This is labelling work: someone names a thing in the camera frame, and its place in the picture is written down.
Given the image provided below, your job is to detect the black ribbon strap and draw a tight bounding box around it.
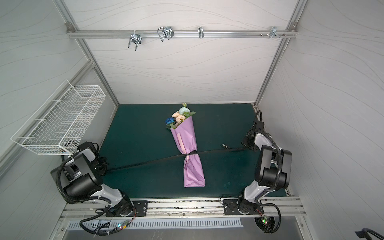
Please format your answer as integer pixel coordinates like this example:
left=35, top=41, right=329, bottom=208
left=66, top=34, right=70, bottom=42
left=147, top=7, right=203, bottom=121
left=105, top=143, right=249, bottom=172

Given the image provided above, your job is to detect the pink purple wrapping paper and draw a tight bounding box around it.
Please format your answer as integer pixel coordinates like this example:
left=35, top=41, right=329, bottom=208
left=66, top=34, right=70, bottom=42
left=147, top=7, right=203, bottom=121
left=171, top=117, right=206, bottom=188

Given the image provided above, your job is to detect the mint fake flower stem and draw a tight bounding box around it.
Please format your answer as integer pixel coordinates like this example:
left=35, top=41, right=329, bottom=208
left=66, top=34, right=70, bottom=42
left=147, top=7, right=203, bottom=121
left=178, top=103, right=196, bottom=119

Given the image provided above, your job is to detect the blue fake flower stem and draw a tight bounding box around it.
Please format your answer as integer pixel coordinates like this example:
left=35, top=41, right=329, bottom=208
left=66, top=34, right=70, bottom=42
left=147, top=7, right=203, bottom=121
left=165, top=117, right=176, bottom=129

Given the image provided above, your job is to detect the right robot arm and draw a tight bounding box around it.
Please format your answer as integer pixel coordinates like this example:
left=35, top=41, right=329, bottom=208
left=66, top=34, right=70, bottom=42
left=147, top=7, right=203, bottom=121
left=238, top=120, right=292, bottom=214

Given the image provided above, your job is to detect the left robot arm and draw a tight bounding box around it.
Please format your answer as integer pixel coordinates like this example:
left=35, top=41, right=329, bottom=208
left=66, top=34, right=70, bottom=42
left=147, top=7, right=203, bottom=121
left=51, top=142, right=134, bottom=217

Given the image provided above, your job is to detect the green table mat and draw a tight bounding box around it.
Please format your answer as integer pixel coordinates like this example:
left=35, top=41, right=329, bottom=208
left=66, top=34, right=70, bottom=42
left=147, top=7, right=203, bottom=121
left=100, top=104, right=259, bottom=198

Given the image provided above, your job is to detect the white vent grille strip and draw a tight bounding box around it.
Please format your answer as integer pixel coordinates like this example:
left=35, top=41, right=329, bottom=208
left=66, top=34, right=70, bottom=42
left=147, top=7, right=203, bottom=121
left=67, top=218, right=244, bottom=231

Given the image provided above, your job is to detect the metal bolt clamp right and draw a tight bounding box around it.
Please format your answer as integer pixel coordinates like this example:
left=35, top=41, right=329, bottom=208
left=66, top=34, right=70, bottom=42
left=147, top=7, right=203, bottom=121
left=260, top=27, right=287, bottom=39

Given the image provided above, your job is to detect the metal U-bolt clamp left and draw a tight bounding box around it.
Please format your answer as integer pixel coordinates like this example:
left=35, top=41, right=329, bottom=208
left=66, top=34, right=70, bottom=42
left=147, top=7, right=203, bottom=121
left=128, top=32, right=142, bottom=51

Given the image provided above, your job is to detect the metal u-bolt clamp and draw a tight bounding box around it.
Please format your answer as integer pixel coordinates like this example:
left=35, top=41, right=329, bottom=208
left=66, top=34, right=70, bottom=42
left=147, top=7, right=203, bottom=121
left=128, top=32, right=142, bottom=51
left=157, top=26, right=175, bottom=42

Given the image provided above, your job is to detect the metal U-bolt clamp middle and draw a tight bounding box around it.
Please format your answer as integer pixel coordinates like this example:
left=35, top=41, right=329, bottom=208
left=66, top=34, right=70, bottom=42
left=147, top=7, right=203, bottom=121
left=157, top=26, right=175, bottom=42

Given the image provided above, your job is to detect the white wire basket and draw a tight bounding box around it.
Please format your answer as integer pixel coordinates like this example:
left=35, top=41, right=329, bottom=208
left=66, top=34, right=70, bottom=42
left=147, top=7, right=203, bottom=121
left=11, top=80, right=106, bottom=156

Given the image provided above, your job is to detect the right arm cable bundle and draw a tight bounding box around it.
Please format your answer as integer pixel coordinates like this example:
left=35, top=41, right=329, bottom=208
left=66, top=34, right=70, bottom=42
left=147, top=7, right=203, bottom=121
left=254, top=202, right=282, bottom=234

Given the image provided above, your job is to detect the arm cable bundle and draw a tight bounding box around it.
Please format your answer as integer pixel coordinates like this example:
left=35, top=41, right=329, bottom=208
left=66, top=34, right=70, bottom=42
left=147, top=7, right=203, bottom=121
left=254, top=202, right=282, bottom=234
left=79, top=205, right=137, bottom=237

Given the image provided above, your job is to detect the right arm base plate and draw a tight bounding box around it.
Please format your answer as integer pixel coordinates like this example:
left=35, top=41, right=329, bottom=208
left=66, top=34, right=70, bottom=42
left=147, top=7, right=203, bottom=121
left=223, top=199, right=264, bottom=216

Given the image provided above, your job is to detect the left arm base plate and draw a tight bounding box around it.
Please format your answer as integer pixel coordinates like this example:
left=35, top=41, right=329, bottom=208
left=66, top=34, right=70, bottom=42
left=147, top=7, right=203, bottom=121
left=106, top=200, right=148, bottom=217

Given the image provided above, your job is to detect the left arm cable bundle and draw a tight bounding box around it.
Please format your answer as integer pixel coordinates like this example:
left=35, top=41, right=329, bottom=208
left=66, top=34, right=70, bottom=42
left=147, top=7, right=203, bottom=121
left=79, top=205, right=137, bottom=237

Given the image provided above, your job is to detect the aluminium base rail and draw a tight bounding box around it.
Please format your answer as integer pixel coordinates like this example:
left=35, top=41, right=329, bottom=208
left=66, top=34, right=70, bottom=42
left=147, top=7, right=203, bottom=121
left=59, top=196, right=307, bottom=221

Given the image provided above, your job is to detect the metal bracket clamp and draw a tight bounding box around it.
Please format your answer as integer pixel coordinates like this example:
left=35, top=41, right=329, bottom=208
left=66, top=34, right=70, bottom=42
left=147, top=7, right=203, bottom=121
left=198, top=27, right=204, bottom=39

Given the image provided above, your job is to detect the aluminium crossbar rail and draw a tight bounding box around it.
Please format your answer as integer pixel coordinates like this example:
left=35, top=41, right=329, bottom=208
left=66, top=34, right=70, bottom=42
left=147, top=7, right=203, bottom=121
left=67, top=29, right=299, bottom=39

